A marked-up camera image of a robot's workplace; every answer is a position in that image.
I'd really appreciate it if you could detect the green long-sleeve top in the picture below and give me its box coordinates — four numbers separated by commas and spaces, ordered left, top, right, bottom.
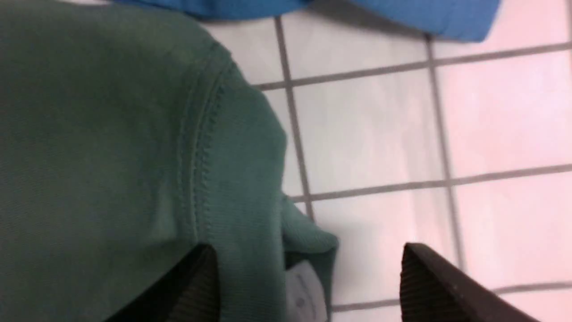
0, 0, 338, 322

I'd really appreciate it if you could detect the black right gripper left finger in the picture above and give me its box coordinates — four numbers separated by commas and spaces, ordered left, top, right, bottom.
107, 244, 220, 322

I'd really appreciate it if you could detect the white grid tablecloth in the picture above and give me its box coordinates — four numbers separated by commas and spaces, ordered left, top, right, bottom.
202, 0, 571, 322

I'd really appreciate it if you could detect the blue garment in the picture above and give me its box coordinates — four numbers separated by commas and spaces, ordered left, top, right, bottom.
110, 0, 501, 43

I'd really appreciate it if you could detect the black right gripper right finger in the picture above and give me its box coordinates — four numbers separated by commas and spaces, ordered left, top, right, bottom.
399, 243, 534, 322

